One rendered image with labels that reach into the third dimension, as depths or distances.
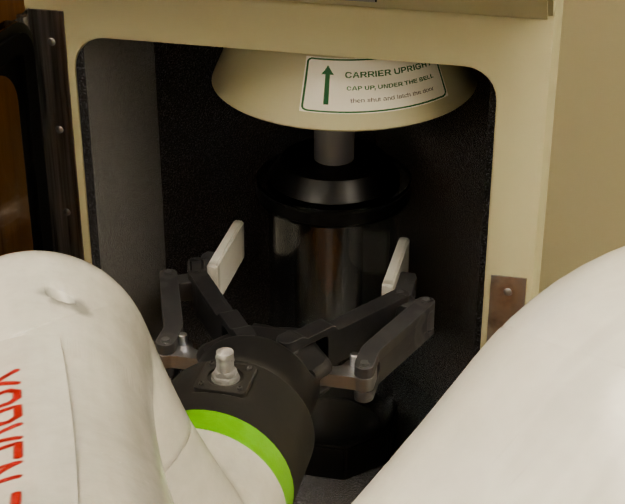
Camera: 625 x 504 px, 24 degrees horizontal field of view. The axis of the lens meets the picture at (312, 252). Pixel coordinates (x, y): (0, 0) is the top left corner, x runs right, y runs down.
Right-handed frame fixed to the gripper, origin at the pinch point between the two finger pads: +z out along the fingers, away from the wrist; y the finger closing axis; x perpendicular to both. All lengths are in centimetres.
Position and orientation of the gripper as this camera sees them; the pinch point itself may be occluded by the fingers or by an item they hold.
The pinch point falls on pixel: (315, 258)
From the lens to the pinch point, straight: 101.6
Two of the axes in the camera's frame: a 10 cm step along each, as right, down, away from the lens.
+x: 0.0, 8.8, 4.7
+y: -9.8, -1.0, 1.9
